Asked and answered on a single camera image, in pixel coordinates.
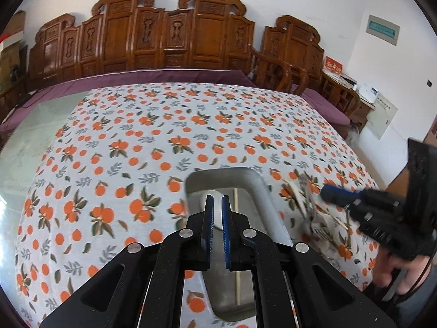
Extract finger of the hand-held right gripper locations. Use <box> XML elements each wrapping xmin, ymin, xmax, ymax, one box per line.
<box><xmin>321</xmin><ymin>183</ymin><xmax>407</xmax><ymax>210</ymax></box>
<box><xmin>348</xmin><ymin>200</ymin><xmax>415</xmax><ymax>260</ymax></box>

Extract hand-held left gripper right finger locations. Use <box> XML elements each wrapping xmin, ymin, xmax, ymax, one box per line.
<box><xmin>221</xmin><ymin>195</ymin><xmax>397</xmax><ymax>328</ymax></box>

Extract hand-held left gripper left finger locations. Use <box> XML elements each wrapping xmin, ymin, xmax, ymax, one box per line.
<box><xmin>41</xmin><ymin>194</ymin><xmax>215</xmax><ymax>328</ymax></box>

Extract rectangular metal tray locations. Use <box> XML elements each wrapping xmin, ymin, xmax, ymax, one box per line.
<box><xmin>186</xmin><ymin>167</ymin><xmax>294</xmax><ymax>322</ymax></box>

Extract large white spoon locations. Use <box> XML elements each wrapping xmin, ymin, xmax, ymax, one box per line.
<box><xmin>282</xmin><ymin>178</ymin><xmax>309</xmax><ymax>218</ymax></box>

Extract person's right hand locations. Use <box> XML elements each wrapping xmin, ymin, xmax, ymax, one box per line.
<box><xmin>373</xmin><ymin>246</ymin><xmax>428</xmax><ymax>296</ymax></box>

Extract brown wooden cabinet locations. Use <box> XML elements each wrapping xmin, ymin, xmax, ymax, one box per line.
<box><xmin>384</xmin><ymin>167</ymin><xmax>410</xmax><ymax>199</ymax></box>

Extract purple armchair cushion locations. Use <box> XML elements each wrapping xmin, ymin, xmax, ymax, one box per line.
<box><xmin>300</xmin><ymin>87</ymin><xmax>352</xmax><ymax>125</ymax></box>

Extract orange print tablecloth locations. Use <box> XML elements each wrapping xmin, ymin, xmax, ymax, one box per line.
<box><xmin>17</xmin><ymin>82</ymin><xmax>385</xmax><ymax>328</ymax></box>

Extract white device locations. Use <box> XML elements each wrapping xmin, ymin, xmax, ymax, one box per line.
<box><xmin>357</xmin><ymin>84</ymin><xmax>380</xmax><ymax>103</ymax></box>

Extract wooden side table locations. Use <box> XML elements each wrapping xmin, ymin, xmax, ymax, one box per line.
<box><xmin>321</xmin><ymin>70</ymin><xmax>376</xmax><ymax>124</ymax></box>

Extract red box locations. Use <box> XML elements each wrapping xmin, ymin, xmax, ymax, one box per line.
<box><xmin>324</xmin><ymin>56</ymin><xmax>343</xmax><ymax>75</ymax></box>

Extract purple bench cushion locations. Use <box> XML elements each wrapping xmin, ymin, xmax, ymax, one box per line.
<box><xmin>0</xmin><ymin>69</ymin><xmax>260</xmax><ymax>134</ymax></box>

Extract carved wooden armchair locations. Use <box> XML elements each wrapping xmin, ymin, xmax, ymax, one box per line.
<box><xmin>251</xmin><ymin>15</ymin><xmax>325</xmax><ymax>94</ymax></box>

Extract carved wooden bench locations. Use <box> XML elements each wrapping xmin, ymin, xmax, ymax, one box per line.
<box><xmin>25</xmin><ymin>0</ymin><xmax>258</xmax><ymax>86</ymax></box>

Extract stacked cardboard boxes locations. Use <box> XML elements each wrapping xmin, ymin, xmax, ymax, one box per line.
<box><xmin>0</xmin><ymin>10</ymin><xmax>27</xmax><ymax>86</ymax></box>

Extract beige wall panel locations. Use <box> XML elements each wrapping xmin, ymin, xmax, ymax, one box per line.
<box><xmin>362</xmin><ymin>102</ymin><xmax>399</xmax><ymax>139</ymax></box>

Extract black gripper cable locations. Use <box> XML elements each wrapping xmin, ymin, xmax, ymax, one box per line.
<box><xmin>386</xmin><ymin>256</ymin><xmax>435</xmax><ymax>298</ymax></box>

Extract grey wall panel box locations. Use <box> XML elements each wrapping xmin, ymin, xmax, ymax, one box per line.
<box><xmin>365</xmin><ymin>14</ymin><xmax>400</xmax><ymax>46</ymax></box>

